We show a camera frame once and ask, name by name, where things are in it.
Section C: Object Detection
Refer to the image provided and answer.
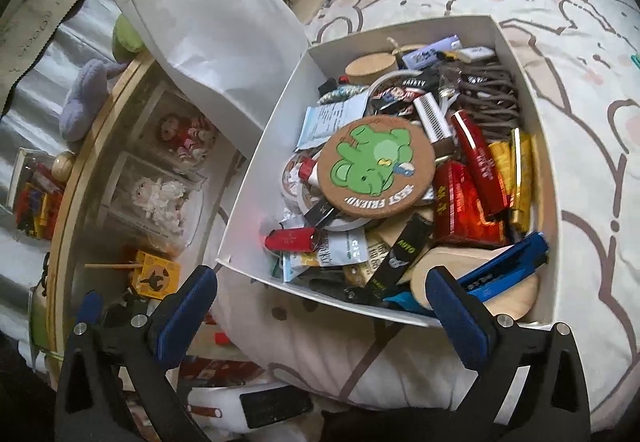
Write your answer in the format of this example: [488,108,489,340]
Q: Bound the gold wrapped bars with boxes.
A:
[509,128,535,230]

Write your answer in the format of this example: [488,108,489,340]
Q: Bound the white dressed doll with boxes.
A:
[132,177,188,228]

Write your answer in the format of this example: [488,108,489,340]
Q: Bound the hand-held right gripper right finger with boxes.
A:
[424,266,592,442]

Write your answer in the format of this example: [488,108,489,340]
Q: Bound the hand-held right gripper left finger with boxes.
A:
[54,266,218,442]

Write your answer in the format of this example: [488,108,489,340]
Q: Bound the red cigarette pack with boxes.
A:
[432,162,508,245]

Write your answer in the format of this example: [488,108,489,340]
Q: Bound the red lighter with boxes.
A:
[265,227,321,254]

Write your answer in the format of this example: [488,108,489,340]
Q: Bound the red glossy tube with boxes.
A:
[452,111,508,215]

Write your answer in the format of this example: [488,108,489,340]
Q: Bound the yellow printed box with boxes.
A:
[131,249,181,300]

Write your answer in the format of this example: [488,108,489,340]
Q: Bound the cartoon animal print bedsheet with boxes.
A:
[200,0,640,438]

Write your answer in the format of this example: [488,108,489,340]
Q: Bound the green plush toy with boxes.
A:
[112,14,146,54]

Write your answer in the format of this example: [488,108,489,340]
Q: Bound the oval wooden lid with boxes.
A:
[410,247,541,320]

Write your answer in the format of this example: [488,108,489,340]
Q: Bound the white striped small case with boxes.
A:
[415,92,455,144]

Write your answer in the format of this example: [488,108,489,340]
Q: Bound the clear case of colourful blocks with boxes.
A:
[10,147,66,240]

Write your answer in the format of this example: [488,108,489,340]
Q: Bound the yellow foil packet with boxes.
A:
[489,141,513,195]

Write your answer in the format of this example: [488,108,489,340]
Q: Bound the white usb adapter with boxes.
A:
[459,47,496,63]

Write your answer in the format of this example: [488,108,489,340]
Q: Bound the white paper bag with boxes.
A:
[110,0,321,158]

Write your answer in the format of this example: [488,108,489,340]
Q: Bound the purple plush toy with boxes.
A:
[60,59,131,143]

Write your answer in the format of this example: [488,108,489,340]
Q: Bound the round cork lid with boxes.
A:
[345,53,398,85]

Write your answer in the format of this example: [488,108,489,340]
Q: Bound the brown hair claw clip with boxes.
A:
[452,62,521,128]

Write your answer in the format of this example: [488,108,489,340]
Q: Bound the purple printed lighter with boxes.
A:
[407,36,461,68]

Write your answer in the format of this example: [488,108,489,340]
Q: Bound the blue stapler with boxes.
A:
[457,232,548,303]

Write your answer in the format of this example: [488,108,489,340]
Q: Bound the white paper receipt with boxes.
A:
[297,99,366,150]

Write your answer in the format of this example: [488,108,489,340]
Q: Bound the doll in clear case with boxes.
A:
[132,82,226,173]

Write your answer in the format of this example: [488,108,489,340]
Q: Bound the grey curtain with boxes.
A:
[0,0,131,348]

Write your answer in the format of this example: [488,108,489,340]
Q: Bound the round elephant cork coaster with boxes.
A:
[317,117,436,218]

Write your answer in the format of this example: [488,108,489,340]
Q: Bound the white object with black panel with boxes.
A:
[192,382,321,435]

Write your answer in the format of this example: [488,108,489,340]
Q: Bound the black packet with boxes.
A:
[367,214,433,300]

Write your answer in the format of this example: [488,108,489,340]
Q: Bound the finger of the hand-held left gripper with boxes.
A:
[81,290,152,331]

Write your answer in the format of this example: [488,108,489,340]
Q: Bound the white cardboard box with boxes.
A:
[215,14,561,329]

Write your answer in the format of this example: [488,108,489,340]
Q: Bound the red dressed doll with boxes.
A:
[157,114,218,163]

